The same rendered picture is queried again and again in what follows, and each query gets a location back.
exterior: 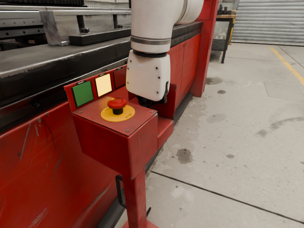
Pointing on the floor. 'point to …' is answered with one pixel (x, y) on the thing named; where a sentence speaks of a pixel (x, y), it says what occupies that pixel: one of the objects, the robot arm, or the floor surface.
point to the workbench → (223, 44)
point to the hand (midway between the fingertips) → (146, 110)
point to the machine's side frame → (204, 45)
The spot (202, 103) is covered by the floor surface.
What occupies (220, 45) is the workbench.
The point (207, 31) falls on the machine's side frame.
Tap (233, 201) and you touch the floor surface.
